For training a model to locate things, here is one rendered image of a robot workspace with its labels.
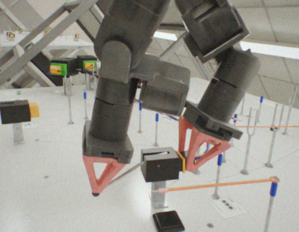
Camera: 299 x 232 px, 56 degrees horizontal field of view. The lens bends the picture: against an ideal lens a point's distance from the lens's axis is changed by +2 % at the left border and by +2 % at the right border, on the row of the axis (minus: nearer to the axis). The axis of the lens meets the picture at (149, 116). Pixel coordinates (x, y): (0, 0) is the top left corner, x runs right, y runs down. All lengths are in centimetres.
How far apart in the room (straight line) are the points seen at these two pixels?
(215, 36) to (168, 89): 12
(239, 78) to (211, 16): 10
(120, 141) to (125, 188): 15
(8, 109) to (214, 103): 48
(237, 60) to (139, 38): 17
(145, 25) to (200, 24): 15
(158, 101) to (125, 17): 12
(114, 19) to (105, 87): 10
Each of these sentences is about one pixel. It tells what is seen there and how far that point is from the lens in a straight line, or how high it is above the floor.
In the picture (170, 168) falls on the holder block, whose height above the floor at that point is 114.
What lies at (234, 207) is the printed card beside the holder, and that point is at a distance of 52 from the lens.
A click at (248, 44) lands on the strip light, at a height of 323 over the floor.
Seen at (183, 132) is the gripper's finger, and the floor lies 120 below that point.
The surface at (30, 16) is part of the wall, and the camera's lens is 789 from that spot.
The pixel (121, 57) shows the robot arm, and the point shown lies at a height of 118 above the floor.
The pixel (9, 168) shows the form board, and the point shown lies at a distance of 65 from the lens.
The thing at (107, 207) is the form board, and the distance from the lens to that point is 49.
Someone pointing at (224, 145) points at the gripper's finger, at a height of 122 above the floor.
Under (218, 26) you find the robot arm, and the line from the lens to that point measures 44.
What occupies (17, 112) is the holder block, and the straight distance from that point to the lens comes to 72.
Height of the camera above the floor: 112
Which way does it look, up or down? 7 degrees up
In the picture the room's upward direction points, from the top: 46 degrees clockwise
